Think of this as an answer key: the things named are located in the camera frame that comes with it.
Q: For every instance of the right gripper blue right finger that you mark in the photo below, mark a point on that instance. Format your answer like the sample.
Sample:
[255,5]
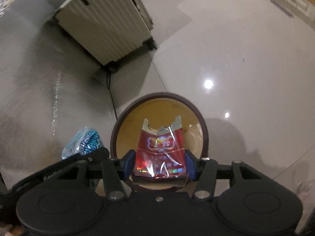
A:
[198,168]

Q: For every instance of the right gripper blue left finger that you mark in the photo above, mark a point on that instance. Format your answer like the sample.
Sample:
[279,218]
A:
[122,168]

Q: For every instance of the blue snack wrapper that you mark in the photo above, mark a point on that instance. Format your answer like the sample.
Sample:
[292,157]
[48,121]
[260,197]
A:
[85,141]

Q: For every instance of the red cigarette pack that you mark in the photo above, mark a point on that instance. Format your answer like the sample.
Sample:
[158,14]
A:
[160,156]

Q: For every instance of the yellow trash bin brown rim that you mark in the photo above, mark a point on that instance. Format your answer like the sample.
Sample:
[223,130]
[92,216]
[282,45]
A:
[160,109]

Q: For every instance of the cream ribbed suitcase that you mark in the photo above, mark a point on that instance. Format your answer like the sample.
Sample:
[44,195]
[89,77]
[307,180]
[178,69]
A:
[108,29]

